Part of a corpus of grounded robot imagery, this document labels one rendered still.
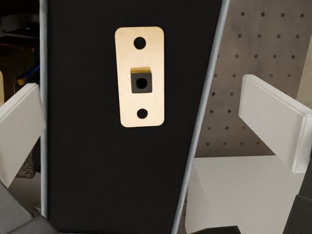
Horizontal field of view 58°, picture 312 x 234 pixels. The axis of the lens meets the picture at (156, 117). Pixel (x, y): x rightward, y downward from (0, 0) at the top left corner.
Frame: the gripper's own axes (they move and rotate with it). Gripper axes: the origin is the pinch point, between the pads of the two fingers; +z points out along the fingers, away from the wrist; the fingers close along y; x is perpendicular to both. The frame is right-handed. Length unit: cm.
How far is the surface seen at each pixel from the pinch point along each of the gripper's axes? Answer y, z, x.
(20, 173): -14.0, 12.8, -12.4
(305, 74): 93, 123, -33
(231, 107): 26, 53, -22
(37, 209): -13.4, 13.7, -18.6
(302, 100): 94, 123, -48
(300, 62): 44, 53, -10
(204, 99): 5.5, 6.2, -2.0
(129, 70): -0.8, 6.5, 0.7
